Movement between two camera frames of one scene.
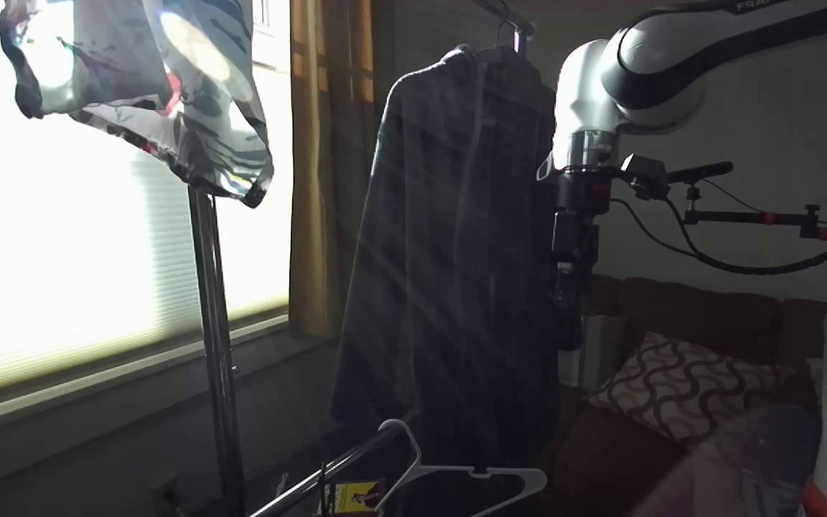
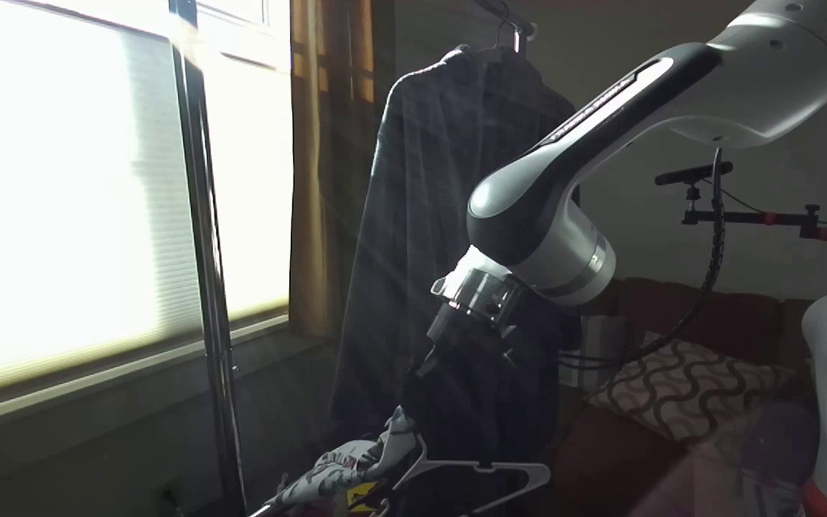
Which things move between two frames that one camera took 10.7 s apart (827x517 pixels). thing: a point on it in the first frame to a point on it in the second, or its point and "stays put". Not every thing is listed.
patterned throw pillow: [678, 391] stays put
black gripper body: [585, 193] to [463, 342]
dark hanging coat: [450, 319] stays put
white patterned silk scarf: [177, 77] to [357, 460]
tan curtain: [332, 153] stays put
